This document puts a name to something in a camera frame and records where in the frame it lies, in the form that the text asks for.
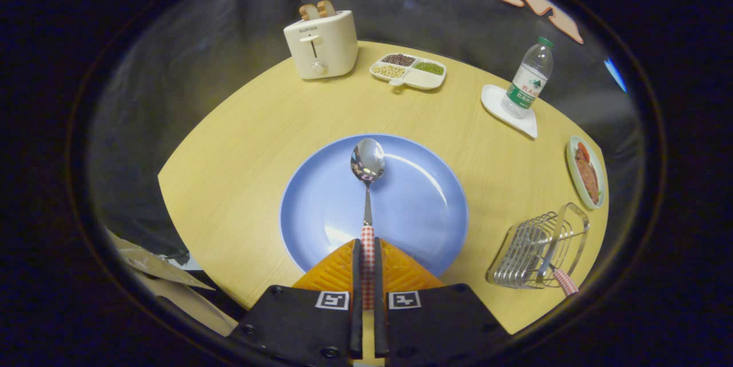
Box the clear water bottle green cap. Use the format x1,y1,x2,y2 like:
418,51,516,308
502,37,554,120

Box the pale green oval plate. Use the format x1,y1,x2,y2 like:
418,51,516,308
566,135,606,210

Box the white square coaster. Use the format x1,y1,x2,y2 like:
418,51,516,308
481,84,539,139

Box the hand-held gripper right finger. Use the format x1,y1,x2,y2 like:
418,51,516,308
373,237,510,367

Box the fork with checkered handle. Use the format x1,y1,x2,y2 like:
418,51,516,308
535,207,580,297

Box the white divided dish of beans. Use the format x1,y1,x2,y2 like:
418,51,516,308
369,53,447,91

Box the cream toaster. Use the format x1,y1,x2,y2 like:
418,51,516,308
283,10,359,80

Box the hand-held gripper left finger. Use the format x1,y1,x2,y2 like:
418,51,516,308
229,238,362,367

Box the metal perforated basket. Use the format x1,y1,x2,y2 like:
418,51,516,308
486,202,590,290

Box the brown meat slices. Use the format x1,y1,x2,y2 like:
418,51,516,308
575,147,600,204

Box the beige cardboard box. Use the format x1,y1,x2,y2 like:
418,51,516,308
109,230,238,336

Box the spoon with checkered handle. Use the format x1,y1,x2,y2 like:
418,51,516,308
350,137,386,310

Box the blue plate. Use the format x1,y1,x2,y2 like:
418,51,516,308
279,133,469,277

